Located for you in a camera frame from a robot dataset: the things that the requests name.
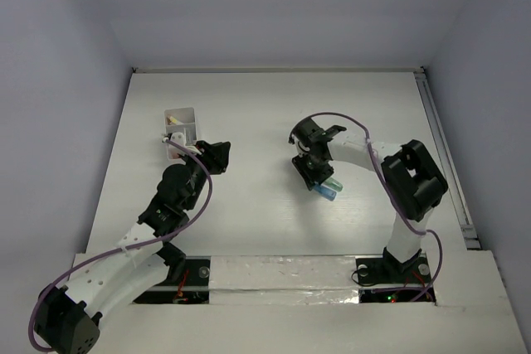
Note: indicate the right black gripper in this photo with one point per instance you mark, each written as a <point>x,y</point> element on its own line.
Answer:
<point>309,176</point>

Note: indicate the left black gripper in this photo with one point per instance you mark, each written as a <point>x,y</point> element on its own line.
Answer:
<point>211,157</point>

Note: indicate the green translucent eraser case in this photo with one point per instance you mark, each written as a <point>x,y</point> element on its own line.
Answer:
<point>333,184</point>

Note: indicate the blue translucent eraser case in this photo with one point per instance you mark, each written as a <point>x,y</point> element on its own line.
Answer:
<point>327,193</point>

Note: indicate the white pen orange cap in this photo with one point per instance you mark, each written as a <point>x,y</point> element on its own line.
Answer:
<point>185,119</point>

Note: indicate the white pen yellow tip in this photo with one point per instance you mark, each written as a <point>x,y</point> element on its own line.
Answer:
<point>174,121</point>

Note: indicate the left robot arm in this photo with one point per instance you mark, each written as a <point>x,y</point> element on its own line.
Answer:
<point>70,313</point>

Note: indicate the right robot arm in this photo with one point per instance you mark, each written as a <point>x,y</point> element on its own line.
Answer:
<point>413,182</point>

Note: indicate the translucent pink pen holder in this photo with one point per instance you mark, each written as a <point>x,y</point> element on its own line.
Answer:
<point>189,129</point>

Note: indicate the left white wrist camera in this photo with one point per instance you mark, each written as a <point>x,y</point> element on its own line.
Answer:
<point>178,140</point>

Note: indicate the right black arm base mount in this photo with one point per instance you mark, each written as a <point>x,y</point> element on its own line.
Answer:
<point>377,284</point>

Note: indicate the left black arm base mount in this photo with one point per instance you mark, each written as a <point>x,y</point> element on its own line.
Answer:
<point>191,288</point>

